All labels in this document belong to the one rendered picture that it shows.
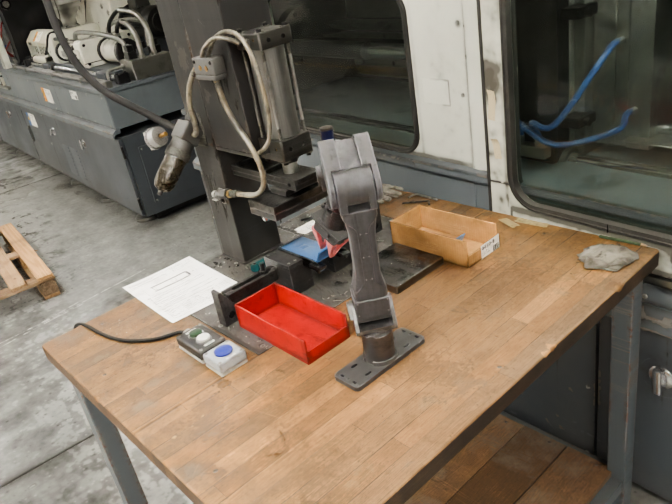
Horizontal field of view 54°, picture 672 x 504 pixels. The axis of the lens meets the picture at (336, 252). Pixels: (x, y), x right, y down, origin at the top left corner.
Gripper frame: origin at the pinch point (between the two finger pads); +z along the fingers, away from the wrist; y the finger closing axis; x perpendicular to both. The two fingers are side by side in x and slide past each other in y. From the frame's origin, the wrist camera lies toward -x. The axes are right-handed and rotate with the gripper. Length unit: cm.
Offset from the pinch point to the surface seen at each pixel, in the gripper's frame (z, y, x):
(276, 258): 7.1, 9.2, 7.3
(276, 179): -10.0, 17.9, 3.0
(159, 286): 29, 33, 26
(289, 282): 9.1, 2.6, 8.2
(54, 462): 147, 64, 55
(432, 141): 6, 22, -64
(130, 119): 159, 263, -90
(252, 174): -5.1, 26.6, 3.0
